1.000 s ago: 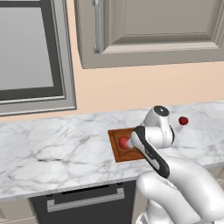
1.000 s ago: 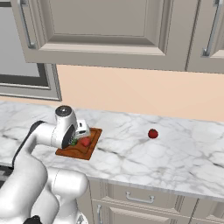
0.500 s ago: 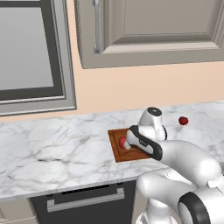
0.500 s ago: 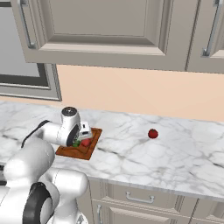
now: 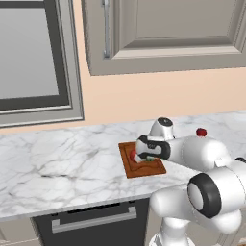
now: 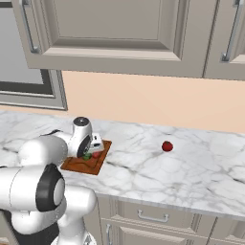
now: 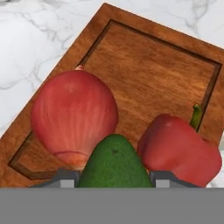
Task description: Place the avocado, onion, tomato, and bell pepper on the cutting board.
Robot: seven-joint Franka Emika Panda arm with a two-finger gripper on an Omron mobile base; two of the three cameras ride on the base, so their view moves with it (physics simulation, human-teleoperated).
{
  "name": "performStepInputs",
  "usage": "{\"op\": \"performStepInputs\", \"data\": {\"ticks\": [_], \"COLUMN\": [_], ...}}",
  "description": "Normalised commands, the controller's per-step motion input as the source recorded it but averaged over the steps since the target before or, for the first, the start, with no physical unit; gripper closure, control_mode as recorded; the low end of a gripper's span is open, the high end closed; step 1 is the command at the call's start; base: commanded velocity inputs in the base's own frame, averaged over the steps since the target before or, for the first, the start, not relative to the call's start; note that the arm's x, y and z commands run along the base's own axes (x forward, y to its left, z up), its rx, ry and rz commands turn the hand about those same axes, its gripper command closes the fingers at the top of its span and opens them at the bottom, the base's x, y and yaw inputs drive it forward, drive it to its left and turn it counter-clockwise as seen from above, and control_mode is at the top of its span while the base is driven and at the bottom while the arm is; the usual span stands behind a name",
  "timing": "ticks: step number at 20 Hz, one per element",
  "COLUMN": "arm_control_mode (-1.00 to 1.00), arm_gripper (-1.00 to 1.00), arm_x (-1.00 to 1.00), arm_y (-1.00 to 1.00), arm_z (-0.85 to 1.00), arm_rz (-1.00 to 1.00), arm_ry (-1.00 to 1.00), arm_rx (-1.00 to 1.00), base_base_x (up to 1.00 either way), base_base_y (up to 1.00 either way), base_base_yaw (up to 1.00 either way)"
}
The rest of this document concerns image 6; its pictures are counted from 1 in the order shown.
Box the beige base cupboard door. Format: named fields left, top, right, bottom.
left=100, top=217, right=212, bottom=245

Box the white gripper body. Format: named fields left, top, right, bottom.
left=88, top=142, right=105, bottom=154

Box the brown wooden cutting board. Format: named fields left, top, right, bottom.
left=60, top=139, right=113, bottom=176

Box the red tomato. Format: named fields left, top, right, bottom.
left=161, top=140, right=174, bottom=153

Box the silver base cupboard handle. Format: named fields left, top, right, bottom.
left=105, top=223, right=114, bottom=245

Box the silver drawer handle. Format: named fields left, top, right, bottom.
left=137, top=209, right=169, bottom=224

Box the beige wall cupboard door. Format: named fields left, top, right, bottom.
left=203, top=0, right=245, bottom=81
left=11, top=0, right=221, bottom=78

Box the grey framed window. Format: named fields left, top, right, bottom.
left=0, top=0, right=69, bottom=111

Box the beige drawer front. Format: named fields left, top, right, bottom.
left=215, top=217, right=245, bottom=241
left=122, top=200, right=196, bottom=230

